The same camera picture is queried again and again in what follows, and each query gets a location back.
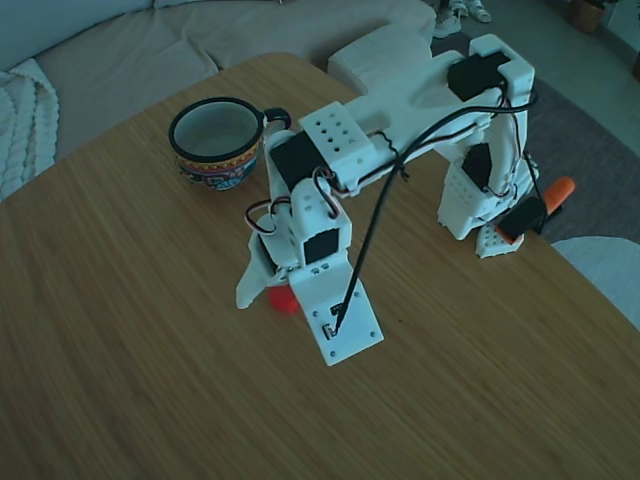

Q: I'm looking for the long black camera cable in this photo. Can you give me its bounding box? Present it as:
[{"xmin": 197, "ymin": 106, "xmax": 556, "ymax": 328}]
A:
[{"xmin": 329, "ymin": 87, "xmax": 544, "ymax": 336}]

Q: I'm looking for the beige sofa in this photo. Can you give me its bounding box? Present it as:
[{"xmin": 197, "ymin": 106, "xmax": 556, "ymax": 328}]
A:
[{"xmin": 0, "ymin": 0, "xmax": 436, "ymax": 166}]

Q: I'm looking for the red bottle cap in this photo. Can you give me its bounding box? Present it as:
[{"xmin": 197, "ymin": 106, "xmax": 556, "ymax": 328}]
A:
[{"xmin": 268, "ymin": 285, "xmax": 301, "ymax": 316}]

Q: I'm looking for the brown woven basket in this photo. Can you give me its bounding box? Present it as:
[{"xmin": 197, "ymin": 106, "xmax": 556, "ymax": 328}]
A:
[{"xmin": 567, "ymin": 0, "xmax": 609, "ymax": 34}]

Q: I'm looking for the colourful patterned ceramic cup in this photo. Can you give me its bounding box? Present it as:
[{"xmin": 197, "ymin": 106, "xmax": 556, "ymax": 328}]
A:
[{"xmin": 168, "ymin": 97, "xmax": 293, "ymax": 193}]

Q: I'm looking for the white shoe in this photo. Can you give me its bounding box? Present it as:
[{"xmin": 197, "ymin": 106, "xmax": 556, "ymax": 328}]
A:
[
  {"xmin": 432, "ymin": 0, "xmax": 469, "ymax": 40},
  {"xmin": 464, "ymin": 0, "xmax": 494, "ymax": 24}
]

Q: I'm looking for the orange clamp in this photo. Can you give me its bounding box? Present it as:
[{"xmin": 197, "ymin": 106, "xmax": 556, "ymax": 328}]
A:
[{"xmin": 494, "ymin": 175, "xmax": 576, "ymax": 246}]

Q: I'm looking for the white knitted blanket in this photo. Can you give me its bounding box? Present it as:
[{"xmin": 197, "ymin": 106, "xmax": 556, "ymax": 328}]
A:
[{"xmin": 0, "ymin": 57, "xmax": 62, "ymax": 201}]

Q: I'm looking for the white round seat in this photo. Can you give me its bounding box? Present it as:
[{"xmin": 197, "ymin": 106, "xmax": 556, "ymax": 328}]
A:
[{"xmin": 549, "ymin": 235, "xmax": 640, "ymax": 334}]

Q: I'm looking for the grey rug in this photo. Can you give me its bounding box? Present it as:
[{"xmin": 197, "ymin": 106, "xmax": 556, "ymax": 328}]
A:
[{"xmin": 429, "ymin": 29, "xmax": 640, "ymax": 311}]

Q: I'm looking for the flat white camera plate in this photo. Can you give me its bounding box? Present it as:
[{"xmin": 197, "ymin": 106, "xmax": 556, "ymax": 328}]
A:
[{"xmin": 288, "ymin": 249, "xmax": 385, "ymax": 369}]

